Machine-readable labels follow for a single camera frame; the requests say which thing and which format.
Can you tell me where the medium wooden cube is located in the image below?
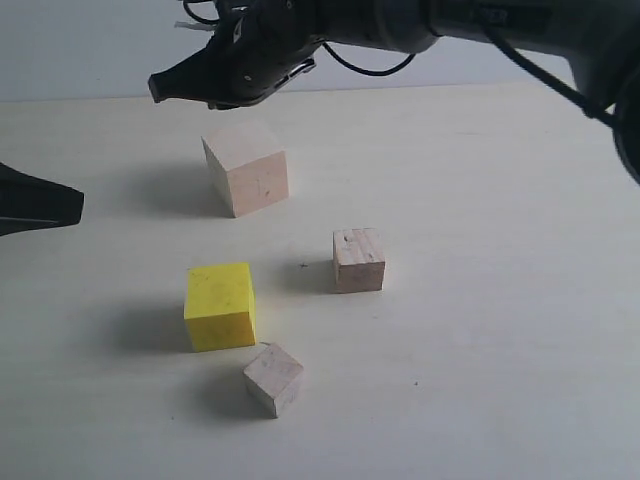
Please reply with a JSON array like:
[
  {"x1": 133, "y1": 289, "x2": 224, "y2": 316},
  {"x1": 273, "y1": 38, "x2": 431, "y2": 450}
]
[{"x1": 332, "y1": 228, "x2": 386, "y2": 294}]

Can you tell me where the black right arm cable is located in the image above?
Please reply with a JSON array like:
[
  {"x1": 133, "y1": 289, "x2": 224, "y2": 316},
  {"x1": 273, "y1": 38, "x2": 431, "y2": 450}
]
[{"x1": 322, "y1": 42, "x2": 417, "y2": 77}]

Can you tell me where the large light wooden cube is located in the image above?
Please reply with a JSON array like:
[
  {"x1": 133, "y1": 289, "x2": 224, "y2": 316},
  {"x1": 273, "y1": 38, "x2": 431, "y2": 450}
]
[{"x1": 201, "y1": 120, "x2": 289, "y2": 218}]

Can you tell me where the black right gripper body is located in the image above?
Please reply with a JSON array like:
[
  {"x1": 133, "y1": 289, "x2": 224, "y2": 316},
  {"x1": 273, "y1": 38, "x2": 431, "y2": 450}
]
[{"x1": 207, "y1": 1, "x2": 320, "y2": 95}]

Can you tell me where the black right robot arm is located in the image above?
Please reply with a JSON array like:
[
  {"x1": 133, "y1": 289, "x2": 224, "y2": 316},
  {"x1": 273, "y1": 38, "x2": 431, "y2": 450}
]
[{"x1": 148, "y1": 1, "x2": 639, "y2": 177}]

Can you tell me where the small pale wooden cube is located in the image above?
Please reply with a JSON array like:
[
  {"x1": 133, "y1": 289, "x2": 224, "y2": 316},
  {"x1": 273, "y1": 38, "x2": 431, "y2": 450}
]
[{"x1": 243, "y1": 343, "x2": 304, "y2": 418}]

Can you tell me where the yellow cube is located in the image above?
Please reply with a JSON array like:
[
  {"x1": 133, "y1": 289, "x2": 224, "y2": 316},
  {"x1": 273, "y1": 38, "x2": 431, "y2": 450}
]
[{"x1": 184, "y1": 263, "x2": 256, "y2": 352}]

